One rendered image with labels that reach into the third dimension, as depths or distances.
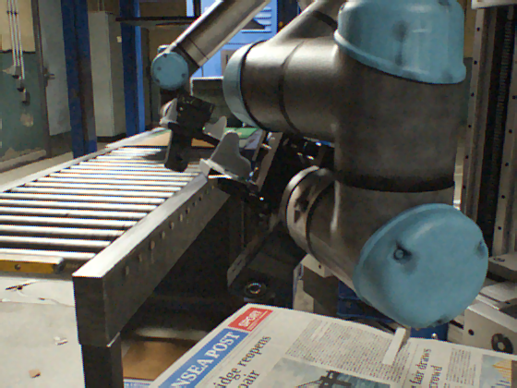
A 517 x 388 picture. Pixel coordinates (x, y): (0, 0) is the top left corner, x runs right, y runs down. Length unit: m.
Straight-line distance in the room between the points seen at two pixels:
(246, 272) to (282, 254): 0.04
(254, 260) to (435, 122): 0.24
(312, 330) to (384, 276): 0.31
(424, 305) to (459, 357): 0.27
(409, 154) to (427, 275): 0.07
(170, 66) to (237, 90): 0.66
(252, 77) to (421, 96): 0.15
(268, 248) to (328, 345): 0.15
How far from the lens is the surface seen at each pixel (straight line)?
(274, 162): 0.48
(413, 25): 0.30
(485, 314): 0.81
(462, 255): 0.32
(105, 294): 0.86
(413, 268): 0.30
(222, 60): 4.45
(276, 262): 0.48
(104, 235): 1.05
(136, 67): 2.84
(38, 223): 1.18
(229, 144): 0.55
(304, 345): 0.57
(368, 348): 0.57
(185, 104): 1.06
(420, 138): 0.31
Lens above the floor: 1.11
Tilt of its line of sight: 13 degrees down
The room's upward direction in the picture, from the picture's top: straight up
